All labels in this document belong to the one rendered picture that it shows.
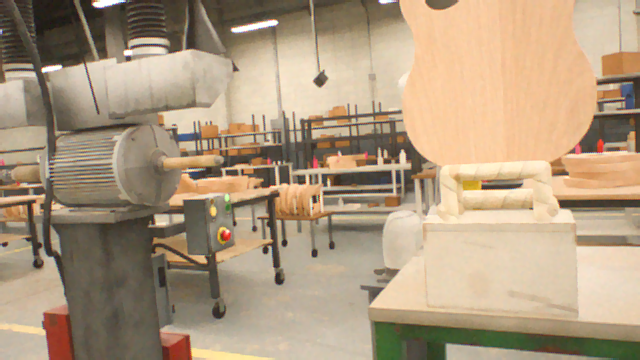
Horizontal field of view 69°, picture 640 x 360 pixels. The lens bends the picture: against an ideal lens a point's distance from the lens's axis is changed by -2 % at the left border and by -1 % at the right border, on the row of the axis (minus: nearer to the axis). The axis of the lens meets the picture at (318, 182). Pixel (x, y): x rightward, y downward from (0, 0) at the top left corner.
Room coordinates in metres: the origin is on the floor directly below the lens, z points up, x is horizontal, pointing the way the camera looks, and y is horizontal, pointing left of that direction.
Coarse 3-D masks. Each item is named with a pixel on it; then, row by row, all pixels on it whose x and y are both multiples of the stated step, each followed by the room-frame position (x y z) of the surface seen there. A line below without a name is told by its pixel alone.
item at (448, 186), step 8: (440, 176) 0.91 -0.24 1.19; (448, 176) 0.90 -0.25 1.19; (440, 184) 0.92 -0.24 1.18; (448, 184) 0.90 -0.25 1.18; (448, 192) 0.90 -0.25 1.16; (456, 192) 0.91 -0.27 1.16; (448, 200) 0.90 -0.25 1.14; (456, 200) 0.91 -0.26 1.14; (448, 208) 0.90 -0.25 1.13; (456, 208) 0.90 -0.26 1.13; (448, 216) 0.90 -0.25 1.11; (456, 216) 0.90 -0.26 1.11
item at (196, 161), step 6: (198, 156) 1.35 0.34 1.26; (204, 156) 1.34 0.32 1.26; (210, 156) 1.33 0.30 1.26; (168, 162) 1.39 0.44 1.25; (174, 162) 1.38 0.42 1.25; (180, 162) 1.37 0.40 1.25; (186, 162) 1.36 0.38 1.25; (192, 162) 1.35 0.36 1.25; (198, 162) 1.34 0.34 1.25; (204, 162) 1.33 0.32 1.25; (210, 162) 1.32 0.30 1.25; (168, 168) 1.40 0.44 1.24
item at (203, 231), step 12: (192, 204) 1.61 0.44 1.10; (204, 204) 1.59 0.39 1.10; (216, 204) 1.65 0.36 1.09; (192, 216) 1.61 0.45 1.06; (204, 216) 1.59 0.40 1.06; (216, 216) 1.64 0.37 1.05; (228, 216) 1.70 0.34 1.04; (192, 228) 1.62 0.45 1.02; (204, 228) 1.59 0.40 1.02; (216, 228) 1.63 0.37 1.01; (228, 228) 1.70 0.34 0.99; (192, 240) 1.62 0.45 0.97; (204, 240) 1.60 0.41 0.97; (216, 240) 1.63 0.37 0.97; (156, 252) 1.64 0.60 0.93; (180, 252) 1.65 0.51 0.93; (192, 252) 1.62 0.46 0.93; (204, 252) 1.60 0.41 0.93; (204, 264) 1.65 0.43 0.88
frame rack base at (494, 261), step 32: (448, 224) 0.89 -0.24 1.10; (480, 224) 0.87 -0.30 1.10; (512, 224) 0.84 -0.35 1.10; (544, 224) 0.82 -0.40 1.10; (448, 256) 0.89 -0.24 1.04; (480, 256) 0.87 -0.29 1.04; (512, 256) 0.85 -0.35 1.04; (544, 256) 0.82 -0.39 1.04; (576, 256) 0.80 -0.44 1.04; (448, 288) 0.90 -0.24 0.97; (480, 288) 0.87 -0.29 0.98; (512, 288) 0.85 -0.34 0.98; (544, 288) 0.82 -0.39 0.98; (576, 288) 0.80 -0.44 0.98
